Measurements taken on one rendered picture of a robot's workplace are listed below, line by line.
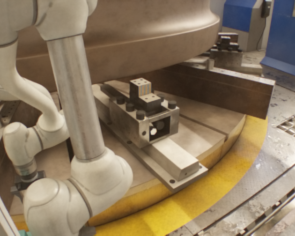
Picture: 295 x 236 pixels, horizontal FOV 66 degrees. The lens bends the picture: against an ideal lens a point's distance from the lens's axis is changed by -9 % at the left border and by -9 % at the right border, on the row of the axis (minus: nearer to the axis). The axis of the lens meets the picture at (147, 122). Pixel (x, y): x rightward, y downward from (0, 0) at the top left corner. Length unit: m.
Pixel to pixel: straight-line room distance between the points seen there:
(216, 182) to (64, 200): 1.64
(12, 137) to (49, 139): 0.14
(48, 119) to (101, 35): 1.01
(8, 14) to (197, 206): 1.76
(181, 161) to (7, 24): 1.32
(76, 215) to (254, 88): 2.09
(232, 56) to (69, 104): 3.00
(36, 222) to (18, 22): 0.53
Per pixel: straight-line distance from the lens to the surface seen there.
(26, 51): 1.77
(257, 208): 2.10
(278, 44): 5.63
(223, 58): 3.52
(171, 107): 1.77
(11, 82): 0.77
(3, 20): 0.64
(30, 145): 0.99
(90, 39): 1.81
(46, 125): 0.98
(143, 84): 1.76
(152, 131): 1.73
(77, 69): 0.69
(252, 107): 2.60
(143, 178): 1.73
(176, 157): 1.67
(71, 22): 0.67
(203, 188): 2.14
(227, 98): 2.63
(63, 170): 1.88
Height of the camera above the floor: 1.50
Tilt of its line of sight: 31 degrees down
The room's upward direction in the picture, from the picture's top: straight up
